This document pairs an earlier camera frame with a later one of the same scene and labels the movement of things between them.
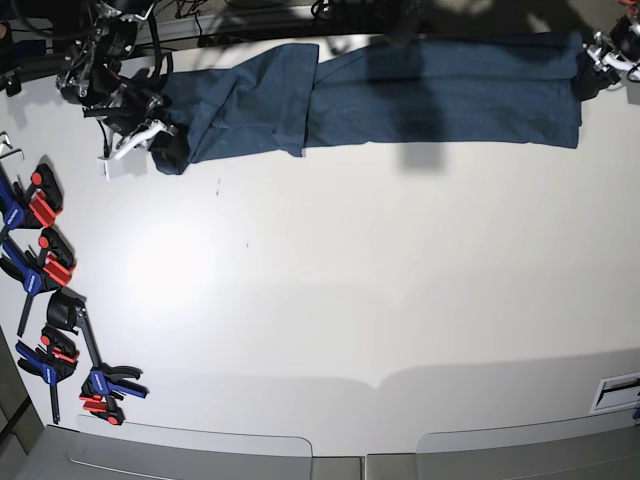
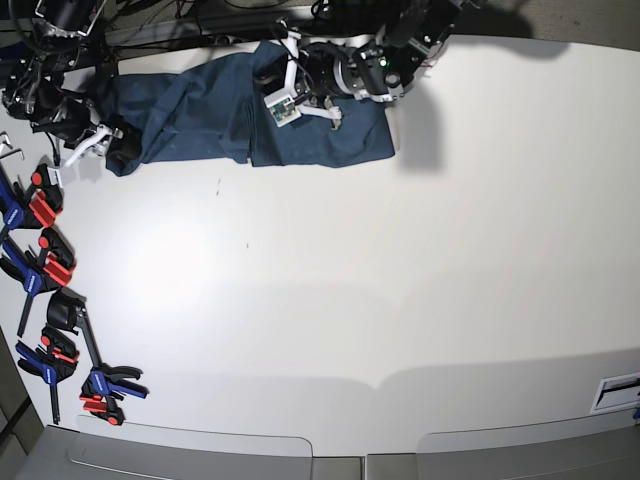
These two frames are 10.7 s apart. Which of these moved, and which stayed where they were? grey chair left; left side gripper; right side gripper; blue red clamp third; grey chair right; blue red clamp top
Moved: left side gripper; right side gripper
Stayed: grey chair left; blue red clamp third; blue red clamp top; grey chair right
